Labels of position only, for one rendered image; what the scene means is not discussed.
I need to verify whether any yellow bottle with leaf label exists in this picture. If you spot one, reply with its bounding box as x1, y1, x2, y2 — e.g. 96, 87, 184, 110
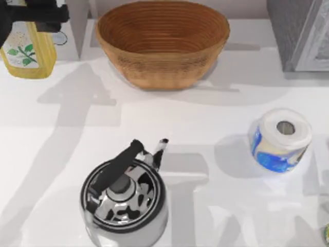
0, 21, 58, 80

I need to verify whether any pale grey rounded box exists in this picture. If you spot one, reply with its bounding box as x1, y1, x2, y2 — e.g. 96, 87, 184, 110
52, 30, 68, 46

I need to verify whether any brown woven basket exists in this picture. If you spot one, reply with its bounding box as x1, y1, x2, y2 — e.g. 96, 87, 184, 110
95, 0, 231, 91

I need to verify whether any white and blue paper roll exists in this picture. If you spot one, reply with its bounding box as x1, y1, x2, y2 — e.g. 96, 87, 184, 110
248, 108, 313, 174

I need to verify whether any silver kettle with black handle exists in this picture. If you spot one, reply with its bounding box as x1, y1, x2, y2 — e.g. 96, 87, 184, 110
79, 138, 170, 244

